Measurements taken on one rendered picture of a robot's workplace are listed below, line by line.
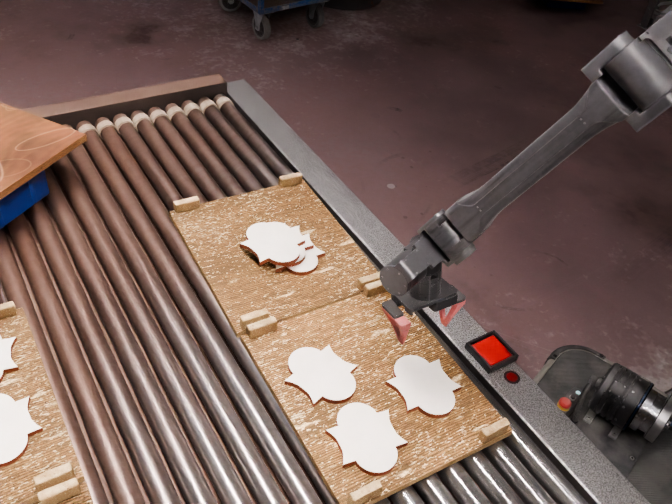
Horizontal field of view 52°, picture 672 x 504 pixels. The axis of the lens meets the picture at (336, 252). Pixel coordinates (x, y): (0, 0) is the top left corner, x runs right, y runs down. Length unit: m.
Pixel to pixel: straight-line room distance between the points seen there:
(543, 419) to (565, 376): 1.03
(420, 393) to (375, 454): 0.16
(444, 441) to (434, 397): 0.09
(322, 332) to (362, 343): 0.08
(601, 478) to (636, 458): 0.94
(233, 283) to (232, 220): 0.21
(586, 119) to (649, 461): 1.51
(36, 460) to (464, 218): 0.78
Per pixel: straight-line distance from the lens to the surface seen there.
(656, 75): 0.95
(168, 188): 1.75
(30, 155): 1.70
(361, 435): 1.23
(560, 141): 1.00
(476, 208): 1.08
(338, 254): 1.55
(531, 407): 1.39
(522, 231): 3.31
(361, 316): 1.42
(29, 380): 1.35
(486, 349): 1.43
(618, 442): 2.29
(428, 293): 1.22
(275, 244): 1.50
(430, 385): 1.32
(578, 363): 2.46
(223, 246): 1.55
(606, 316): 3.04
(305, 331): 1.38
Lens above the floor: 1.96
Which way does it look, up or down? 42 degrees down
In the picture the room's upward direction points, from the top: 7 degrees clockwise
